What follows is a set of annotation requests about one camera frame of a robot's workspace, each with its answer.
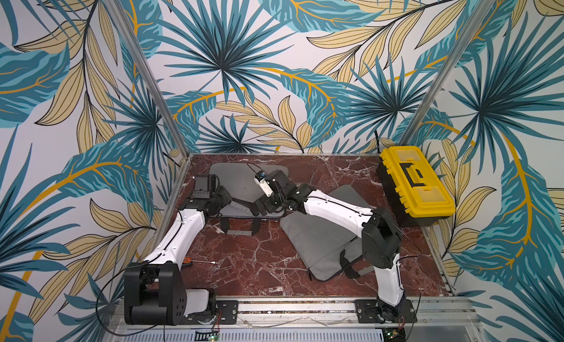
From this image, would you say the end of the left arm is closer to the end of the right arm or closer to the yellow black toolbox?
the end of the right arm

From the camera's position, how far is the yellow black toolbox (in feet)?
2.78

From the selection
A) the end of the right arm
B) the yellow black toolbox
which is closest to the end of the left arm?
the end of the right arm
